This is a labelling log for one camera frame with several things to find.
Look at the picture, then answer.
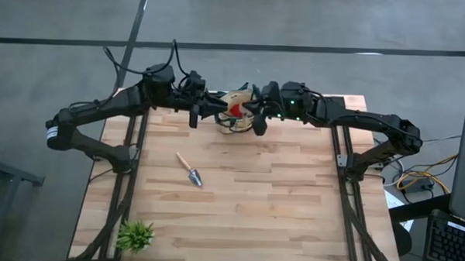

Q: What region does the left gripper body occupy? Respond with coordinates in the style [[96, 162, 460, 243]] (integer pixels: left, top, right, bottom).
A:
[[177, 90, 210, 129]]

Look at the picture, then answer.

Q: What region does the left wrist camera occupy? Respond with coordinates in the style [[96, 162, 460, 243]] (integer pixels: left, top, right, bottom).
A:
[[181, 69, 208, 94]]

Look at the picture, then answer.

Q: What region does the grey metal stand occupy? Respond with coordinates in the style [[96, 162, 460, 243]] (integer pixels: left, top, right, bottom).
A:
[[0, 137, 47, 261]]

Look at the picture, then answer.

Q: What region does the small wooden-handled trowel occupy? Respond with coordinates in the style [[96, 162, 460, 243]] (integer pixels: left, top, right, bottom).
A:
[[174, 151, 205, 189]]

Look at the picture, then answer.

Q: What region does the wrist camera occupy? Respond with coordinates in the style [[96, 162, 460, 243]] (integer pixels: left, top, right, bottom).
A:
[[181, 69, 208, 94], [260, 80, 281, 105]]

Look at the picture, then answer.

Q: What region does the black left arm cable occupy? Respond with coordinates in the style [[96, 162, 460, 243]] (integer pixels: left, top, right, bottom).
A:
[[101, 36, 190, 79]]

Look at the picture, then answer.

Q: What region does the white paper sheet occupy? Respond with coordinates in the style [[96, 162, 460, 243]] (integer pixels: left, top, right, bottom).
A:
[[383, 189, 415, 233]]

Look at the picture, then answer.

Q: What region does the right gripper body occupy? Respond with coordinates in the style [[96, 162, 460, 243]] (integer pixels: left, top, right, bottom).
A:
[[255, 100, 287, 122]]

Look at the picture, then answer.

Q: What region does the black power adapter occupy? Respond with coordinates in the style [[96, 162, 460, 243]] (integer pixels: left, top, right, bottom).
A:
[[399, 177, 436, 195]]

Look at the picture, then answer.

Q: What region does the beige gardening tool bag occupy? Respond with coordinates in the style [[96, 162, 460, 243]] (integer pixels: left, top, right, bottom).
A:
[[215, 87, 258, 136]]

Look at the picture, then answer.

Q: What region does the yellow cable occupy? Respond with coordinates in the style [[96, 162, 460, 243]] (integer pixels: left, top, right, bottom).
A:
[[395, 151, 460, 196]]

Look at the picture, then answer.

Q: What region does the small green potted plant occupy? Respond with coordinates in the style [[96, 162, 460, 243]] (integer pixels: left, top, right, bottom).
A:
[[115, 218, 156, 255]]

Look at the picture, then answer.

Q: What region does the black keyboard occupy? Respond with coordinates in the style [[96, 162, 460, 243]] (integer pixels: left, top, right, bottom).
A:
[[423, 208, 465, 261]]

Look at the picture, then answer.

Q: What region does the black round stool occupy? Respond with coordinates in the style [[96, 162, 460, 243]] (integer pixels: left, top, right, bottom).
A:
[[390, 221, 413, 257]]

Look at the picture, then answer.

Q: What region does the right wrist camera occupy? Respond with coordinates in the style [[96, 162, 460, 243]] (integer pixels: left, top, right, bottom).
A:
[[260, 80, 281, 105]]

